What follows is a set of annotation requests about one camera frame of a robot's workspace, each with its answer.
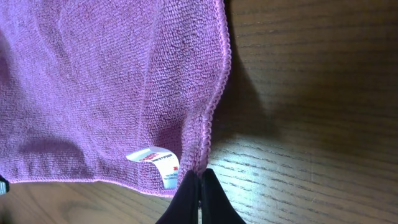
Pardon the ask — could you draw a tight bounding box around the purple microfiber cloth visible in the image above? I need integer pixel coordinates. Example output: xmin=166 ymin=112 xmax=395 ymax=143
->
xmin=1 ymin=0 xmax=231 ymax=197

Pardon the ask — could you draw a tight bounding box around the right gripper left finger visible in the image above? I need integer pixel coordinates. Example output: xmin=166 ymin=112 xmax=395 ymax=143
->
xmin=155 ymin=170 xmax=199 ymax=224

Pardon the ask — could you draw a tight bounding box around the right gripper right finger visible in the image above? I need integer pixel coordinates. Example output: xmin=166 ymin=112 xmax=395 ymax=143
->
xmin=201 ymin=169 xmax=246 ymax=224

